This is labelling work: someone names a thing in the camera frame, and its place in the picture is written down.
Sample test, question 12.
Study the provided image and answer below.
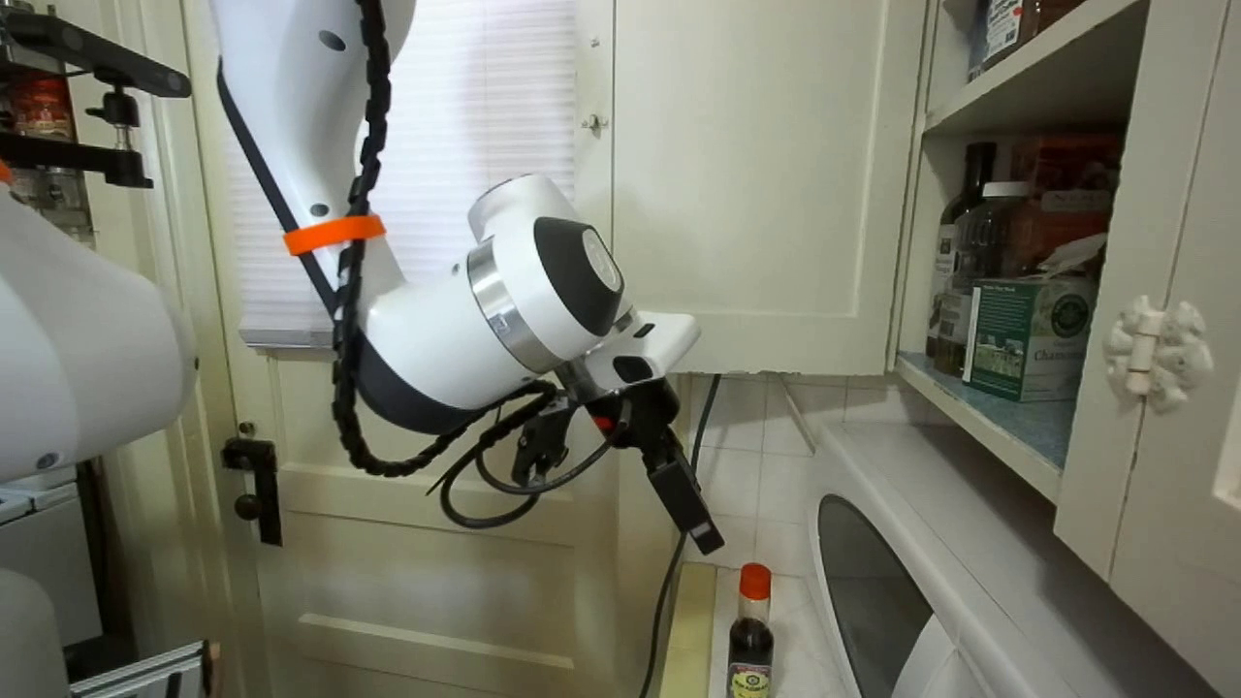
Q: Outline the orange cable strap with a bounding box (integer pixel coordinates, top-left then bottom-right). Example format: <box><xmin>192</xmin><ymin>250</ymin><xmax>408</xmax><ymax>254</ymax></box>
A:
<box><xmin>281</xmin><ymin>210</ymin><xmax>387</xmax><ymax>260</ymax></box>

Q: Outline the white cupboard door ornate latch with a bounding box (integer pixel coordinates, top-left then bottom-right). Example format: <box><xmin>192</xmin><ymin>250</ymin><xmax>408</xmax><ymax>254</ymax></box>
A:
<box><xmin>1051</xmin><ymin>0</ymin><xmax>1241</xmax><ymax>698</ymax></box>

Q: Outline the black stand post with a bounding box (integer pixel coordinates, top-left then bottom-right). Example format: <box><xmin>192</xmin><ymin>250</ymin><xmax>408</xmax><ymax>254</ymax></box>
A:
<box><xmin>71</xmin><ymin>437</ymin><xmax>140</xmax><ymax>684</ymax></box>

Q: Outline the green carton box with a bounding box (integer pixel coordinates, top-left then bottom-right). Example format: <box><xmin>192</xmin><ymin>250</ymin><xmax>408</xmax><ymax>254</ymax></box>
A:
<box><xmin>963</xmin><ymin>270</ymin><xmax>1100</xmax><ymax>402</ymax></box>

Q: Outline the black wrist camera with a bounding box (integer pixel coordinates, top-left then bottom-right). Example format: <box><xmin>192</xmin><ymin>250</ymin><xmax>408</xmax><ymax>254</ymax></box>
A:
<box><xmin>508</xmin><ymin>407</ymin><xmax>578</xmax><ymax>491</ymax></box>

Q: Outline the black power cord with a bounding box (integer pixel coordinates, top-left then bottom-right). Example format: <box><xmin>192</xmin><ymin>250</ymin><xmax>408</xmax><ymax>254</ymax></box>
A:
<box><xmin>638</xmin><ymin>373</ymin><xmax>727</xmax><ymax>698</ymax></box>

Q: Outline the brown food packet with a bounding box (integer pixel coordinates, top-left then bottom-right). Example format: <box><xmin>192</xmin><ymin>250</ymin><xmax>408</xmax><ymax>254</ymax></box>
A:
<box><xmin>1004</xmin><ymin>127</ymin><xmax>1124</xmax><ymax>278</ymax></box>

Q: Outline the white cupboard with shelves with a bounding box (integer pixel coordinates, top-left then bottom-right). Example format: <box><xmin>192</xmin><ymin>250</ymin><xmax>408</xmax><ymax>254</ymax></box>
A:
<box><xmin>887</xmin><ymin>0</ymin><xmax>1157</xmax><ymax>508</ymax></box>

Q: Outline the black door handle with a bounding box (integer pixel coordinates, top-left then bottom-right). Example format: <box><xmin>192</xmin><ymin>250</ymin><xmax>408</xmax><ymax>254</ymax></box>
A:
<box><xmin>216</xmin><ymin>422</ymin><xmax>286</xmax><ymax>551</ymax></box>

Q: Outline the white plain cupboard door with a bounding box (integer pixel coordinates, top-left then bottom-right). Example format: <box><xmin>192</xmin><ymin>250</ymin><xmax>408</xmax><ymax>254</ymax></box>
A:
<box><xmin>605</xmin><ymin>0</ymin><xmax>931</xmax><ymax>379</ymax></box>

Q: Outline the grey metal rail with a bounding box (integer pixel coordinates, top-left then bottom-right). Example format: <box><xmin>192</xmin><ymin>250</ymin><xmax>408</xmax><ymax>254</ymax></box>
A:
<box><xmin>66</xmin><ymin>636</ymin><xmax>216</xmax><ymax>698</ymax></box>

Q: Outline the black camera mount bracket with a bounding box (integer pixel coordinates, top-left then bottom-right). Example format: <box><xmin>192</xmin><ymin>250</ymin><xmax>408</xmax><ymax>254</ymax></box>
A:
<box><xmin>0</xmin><ymin>0</ymin><xmax>197</xmax><ymax>193</ymax></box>

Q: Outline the white rounded base cover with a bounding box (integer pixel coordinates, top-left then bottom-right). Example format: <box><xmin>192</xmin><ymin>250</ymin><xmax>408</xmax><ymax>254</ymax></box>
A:
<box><xmin>0</xmin><ymin>566</ymin><xmax>71</xmax><ymax>698</ymax></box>

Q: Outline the cream panelled door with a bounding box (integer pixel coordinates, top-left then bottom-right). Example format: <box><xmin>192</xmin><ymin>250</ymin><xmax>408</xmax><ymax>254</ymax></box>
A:
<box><xmin>179</xmin><ymin>0</ymin><xmax>696</xmax><ymax>698</ymax></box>

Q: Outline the soy sauce bottle red cap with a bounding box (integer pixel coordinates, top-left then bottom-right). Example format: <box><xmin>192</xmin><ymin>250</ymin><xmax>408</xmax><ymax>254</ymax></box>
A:
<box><xmin>727</xmin><ymin>560</ymin><xmax>780</xmax><ymax>698</ymax></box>

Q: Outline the tall dark bottle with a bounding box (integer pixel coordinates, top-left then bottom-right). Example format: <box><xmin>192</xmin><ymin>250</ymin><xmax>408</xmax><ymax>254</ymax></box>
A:
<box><xmin>929</xmin><ymin>137</ymin><xmax>1000</xmax><ymax>379</ymax></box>

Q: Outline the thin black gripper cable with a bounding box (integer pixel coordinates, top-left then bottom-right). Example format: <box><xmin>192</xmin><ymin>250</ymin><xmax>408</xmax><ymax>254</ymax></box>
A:
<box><xmin>432</xmin><ymin>384</ymin><xmax>616</xmax><ymax>537</ymax></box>

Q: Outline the glass jar grey lid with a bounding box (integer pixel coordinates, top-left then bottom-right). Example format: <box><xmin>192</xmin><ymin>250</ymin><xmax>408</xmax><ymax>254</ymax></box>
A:
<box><xmin>980</xmin><ymin>179</ymin><xmax>1044</xmax><ymax>283</ymax></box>

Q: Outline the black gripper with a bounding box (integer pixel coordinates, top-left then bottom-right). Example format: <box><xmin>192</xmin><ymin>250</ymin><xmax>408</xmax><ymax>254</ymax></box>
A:
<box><xmin>583</xmin><ymin>376</ymin><xmax>729</xmax><ymax>564</ymax></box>

